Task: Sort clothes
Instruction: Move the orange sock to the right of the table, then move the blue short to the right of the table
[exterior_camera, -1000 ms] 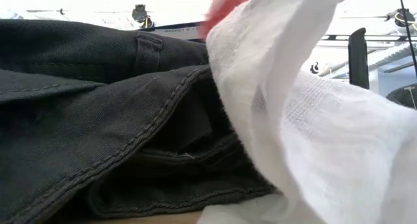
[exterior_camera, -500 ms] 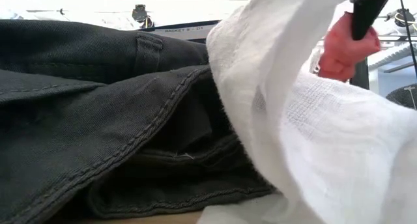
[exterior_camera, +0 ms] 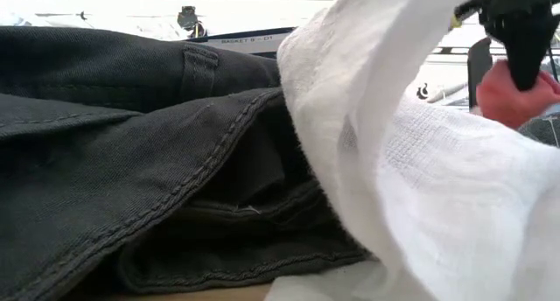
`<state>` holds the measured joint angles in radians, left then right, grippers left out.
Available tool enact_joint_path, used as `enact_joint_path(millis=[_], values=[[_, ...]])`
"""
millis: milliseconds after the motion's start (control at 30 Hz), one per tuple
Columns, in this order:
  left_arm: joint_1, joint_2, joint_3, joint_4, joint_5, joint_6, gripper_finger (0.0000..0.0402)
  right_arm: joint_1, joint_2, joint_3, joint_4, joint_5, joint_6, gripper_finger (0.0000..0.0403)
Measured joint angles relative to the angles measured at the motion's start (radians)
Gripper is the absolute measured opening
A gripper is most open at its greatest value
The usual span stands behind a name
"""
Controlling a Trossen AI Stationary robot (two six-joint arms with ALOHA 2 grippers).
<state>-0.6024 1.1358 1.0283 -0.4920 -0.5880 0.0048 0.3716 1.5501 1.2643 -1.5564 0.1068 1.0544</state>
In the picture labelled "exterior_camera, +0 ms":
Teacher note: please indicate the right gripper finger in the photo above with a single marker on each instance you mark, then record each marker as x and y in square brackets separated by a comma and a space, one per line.
[525, 47]

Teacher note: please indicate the coral red sock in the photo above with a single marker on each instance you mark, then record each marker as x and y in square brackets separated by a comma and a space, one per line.
[503, 104]

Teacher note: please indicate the white shirt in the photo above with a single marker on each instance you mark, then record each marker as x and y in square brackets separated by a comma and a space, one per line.
[437, 183]

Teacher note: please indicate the dark grey trousers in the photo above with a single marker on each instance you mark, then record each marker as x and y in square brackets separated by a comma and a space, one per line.
[131, 161]

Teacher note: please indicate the black ceiling hook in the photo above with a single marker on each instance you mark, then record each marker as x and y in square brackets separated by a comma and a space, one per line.
[422, 92]

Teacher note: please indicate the navy white striped fabric basket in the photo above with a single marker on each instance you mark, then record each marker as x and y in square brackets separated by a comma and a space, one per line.
[245, 40]

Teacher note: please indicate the black ceiling device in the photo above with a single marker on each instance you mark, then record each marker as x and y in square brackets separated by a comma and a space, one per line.
[188, 18]

